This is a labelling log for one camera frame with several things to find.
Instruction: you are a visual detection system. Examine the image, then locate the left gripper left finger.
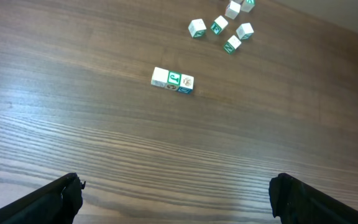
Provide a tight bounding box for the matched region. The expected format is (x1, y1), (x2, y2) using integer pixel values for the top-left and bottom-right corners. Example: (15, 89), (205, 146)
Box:
(0, 173), (86, 224)

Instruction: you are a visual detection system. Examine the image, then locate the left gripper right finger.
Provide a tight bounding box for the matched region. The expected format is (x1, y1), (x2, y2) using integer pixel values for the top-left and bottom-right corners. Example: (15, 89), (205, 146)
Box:
(268, 173), (358, 224)

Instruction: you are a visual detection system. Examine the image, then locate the blue edged picture block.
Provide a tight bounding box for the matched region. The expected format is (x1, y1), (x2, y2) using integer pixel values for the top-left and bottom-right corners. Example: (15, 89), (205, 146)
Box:
(178, 74), (195, 94)

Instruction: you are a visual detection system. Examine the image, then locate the yellow edged wooden block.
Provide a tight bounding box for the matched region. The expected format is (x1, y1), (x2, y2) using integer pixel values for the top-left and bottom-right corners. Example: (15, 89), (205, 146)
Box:
(150, 67), (169, 88)

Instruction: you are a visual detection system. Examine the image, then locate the green letter J block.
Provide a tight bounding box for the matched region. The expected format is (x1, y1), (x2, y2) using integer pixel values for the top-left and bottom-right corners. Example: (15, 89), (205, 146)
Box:
(165, 71), (181, 91)

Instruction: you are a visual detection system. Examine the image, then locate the green edged block lower right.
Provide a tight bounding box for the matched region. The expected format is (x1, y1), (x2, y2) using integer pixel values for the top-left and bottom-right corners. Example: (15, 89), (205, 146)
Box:
(223, 35), (241, 54)

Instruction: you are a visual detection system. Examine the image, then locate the green edged block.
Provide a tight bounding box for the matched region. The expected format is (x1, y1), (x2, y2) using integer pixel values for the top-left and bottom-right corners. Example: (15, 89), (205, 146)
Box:
(223, 35), (241, 54)
(236, 23), (254, 40)
(211, 16), (228, 35)
(188, 19), (206, 38)

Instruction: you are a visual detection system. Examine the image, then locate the green edged block middle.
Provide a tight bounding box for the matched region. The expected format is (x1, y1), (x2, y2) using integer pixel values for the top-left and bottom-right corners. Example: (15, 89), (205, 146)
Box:
(211, 16), (228, 35)

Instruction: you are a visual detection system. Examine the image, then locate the green edged block lower left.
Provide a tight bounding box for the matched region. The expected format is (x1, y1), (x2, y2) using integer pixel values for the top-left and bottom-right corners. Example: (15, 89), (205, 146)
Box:
(188, 19), (206, 38)

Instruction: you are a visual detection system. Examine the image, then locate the plain wooden block centre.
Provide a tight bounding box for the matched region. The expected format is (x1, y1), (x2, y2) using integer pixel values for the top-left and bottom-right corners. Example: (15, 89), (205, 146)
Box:
(224, 1), (241, 19)

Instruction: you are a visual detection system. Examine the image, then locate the green letter A block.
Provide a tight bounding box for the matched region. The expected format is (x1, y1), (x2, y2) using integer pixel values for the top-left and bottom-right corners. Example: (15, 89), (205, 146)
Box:
(241, 0), (255, 12)

